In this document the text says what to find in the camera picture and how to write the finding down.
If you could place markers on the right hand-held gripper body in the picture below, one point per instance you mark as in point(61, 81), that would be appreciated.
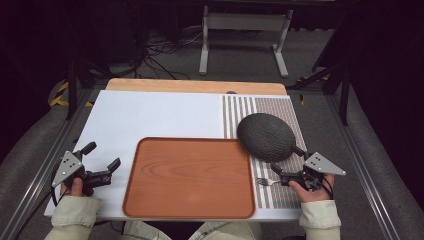
point(320, 164)

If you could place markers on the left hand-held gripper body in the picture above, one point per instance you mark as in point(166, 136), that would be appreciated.
point(68, 165)

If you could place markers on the silver fork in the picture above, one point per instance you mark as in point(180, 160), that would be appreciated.
point(266, 181)

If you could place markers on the person's left hand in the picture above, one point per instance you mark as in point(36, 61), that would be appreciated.
point(76, 188)

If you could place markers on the person's right hand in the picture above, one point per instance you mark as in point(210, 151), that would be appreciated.
point(315, 196)

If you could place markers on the grey striped placemat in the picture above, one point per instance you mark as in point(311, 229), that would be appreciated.
point(286, 196)

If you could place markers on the yellow black floor tape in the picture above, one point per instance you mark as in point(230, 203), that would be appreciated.
point(61, 96)

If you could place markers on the black stand leg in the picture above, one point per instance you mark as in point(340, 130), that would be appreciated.
point(71, 90)

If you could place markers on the white table mat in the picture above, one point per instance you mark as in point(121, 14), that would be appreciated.
point(150, 113)

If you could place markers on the brown wooden tray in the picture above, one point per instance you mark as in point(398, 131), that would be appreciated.
point(188, 180)

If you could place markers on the black tripod stand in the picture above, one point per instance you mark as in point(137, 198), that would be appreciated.
point(336, 80)

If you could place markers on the person's legs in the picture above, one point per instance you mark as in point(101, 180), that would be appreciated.
point(220, 231)

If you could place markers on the white metal stand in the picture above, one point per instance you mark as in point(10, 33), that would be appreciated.
point(245, 21)

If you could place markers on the aluminium rail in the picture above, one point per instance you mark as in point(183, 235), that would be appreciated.
point(361, 160)
point(40, 173)

